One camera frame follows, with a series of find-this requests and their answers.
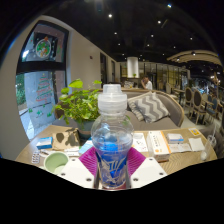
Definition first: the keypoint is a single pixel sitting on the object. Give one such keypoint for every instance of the pill blister pack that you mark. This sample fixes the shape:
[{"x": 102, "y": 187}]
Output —
[{"x": 35, "y": 157}]

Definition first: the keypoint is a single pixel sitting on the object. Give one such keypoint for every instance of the white paper receipt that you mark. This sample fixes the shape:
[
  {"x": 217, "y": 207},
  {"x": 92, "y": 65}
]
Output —
[{"x": 180, "y": 147}]

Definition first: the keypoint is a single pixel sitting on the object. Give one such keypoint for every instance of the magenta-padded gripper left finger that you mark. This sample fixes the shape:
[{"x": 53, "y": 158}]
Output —
[{"x": 81, "y": 168}]

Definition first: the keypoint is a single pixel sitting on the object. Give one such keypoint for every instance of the group of ceiling lights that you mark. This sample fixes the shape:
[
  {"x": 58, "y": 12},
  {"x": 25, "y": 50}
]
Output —
[{"x": 110, "y": 15}]

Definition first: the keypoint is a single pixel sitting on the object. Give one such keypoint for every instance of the pale green mug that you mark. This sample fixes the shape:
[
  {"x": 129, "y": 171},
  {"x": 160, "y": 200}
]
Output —
[{"x": 55, "y": 161}]

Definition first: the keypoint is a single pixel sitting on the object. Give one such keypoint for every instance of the white napkin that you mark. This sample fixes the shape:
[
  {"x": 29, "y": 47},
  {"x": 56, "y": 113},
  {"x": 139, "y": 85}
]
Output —
[{"x": 196, "y": 144}]

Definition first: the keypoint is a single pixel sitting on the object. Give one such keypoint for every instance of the yellow card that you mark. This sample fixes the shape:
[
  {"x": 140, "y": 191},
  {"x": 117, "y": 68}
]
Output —
[{"x": 195, "y": 131}]

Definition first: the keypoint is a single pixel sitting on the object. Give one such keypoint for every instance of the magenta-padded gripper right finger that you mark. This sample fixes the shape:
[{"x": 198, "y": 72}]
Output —
[{"x": 145, "y": 168}]

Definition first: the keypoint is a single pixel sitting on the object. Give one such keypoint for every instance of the green potted plant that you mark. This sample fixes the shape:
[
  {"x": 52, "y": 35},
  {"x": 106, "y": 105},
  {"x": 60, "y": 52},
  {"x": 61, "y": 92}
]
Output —
[{"x": 78, "y": 106}]

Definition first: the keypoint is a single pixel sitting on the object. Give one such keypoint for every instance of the white and orange box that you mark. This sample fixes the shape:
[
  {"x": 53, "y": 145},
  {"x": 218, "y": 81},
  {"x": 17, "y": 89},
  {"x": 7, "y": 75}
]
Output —
[{"x": 159, "y": 145}]

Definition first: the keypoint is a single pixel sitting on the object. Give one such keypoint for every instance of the person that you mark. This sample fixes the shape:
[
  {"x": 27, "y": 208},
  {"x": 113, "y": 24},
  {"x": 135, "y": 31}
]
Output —
[{"x": 146, "y": 84}]

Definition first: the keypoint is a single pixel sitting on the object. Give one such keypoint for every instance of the grey curved sofa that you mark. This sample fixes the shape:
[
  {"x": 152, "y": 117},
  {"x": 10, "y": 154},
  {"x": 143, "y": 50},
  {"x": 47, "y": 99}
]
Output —
[{"x": 173, "y": 110}]

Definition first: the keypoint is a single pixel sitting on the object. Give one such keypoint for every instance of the clear plastic cup with straw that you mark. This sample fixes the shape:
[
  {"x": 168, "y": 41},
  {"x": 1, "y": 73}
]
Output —
[{"x": 207, "y": 146}]

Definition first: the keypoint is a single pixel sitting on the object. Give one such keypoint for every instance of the group of dining chairs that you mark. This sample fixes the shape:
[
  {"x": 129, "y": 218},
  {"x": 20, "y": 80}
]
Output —
[{"x": 196, "y": 101}]

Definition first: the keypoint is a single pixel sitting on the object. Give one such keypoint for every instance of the clear blue-labelled drink bottle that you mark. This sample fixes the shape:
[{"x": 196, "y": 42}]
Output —
[{"x": 112, "y": 140}]

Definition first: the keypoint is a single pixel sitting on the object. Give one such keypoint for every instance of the grey chevron pillow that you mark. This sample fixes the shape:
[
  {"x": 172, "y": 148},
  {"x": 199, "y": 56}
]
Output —
[{"x": 150, "y": 107}]

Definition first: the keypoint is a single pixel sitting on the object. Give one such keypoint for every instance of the decorated window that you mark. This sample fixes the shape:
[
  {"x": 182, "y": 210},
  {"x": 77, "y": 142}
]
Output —
[{"x": 40, "y": 83}]

